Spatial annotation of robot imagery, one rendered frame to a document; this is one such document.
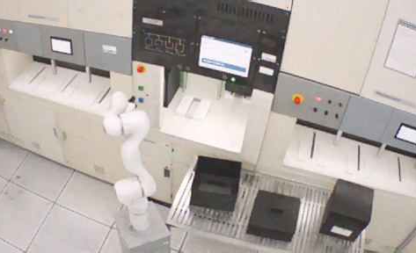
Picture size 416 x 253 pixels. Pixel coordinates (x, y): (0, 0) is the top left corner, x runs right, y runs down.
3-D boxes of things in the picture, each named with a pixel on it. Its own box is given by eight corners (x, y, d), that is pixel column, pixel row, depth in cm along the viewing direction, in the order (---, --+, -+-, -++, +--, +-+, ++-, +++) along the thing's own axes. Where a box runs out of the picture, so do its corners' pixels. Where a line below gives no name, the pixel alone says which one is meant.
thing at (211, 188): (196, 172, 262) (198, 155, 250) (238, 179, 260) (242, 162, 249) (189, 205, 241) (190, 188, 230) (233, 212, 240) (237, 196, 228)
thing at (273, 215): (245, 234, 229) (249, 222, 220) (254, 198, 250) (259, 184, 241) (291, 242, 225) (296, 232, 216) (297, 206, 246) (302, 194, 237)
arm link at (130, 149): (126, 191, 208) (153, 184, 214) (132, 205, 199) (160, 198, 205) (113, 110, 182) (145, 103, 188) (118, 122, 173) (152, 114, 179)
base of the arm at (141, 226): (132, 240, 217) (129, 224, 205) (120, 216, 229) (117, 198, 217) (161, 231, 225) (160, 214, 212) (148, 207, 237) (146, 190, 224)
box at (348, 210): (317, 233, 230) (331, 211, 213) (325, 200, 251) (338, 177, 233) (354, 243, 224) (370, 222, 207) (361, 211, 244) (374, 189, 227)
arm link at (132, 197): (151, 213, 213) (149, 186, 196) (120, 220, 206) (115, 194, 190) (144, 196, 220) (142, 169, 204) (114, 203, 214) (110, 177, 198)
